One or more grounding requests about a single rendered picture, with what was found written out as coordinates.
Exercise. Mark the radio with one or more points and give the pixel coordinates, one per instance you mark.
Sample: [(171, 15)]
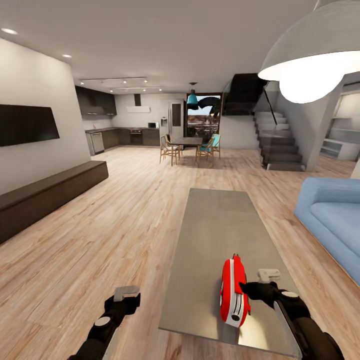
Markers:
[(234, 304)]

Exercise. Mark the room light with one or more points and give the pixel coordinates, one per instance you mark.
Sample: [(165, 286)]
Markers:
[(333, 27), (192, 99)]

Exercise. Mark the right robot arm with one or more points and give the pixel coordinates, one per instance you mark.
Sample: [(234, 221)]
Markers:
[(308, 341)]

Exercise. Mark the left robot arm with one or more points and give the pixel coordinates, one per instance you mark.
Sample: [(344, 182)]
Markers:
[(104, 334)]

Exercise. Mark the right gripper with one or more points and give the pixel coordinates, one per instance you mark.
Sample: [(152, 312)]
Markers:
[(256, 290)]

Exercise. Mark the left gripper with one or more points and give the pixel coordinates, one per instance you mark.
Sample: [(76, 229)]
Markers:
[(127, 306)]

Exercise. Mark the dishwasher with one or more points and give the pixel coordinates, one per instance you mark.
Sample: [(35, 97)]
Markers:
[(97, 142)]

